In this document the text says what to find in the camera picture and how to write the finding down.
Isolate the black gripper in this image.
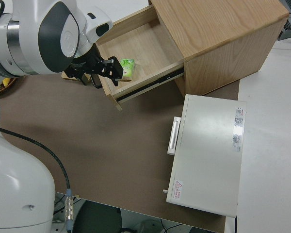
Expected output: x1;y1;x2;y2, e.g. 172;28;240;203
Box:
64;47;125;89

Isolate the light wooden drawer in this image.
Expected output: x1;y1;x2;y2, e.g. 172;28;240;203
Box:
94;5;186;113

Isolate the green tissue pack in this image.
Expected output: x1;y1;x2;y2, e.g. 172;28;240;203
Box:
118;58;136;82

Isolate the brown table mat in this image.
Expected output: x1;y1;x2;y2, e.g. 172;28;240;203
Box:
0;74;241;233

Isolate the wicker basket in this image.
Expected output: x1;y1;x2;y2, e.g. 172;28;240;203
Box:
0;77;16;94

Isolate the wooden cabinet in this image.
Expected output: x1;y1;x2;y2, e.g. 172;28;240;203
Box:
148;0;290;97

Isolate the white toaster oven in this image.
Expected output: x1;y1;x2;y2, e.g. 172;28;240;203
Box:
162;94;248;217

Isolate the black base cable metal connector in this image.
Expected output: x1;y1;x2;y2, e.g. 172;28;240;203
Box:
0;124;75;231

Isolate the dark round pedestal plate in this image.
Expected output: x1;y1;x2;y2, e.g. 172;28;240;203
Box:
72;200;122;233

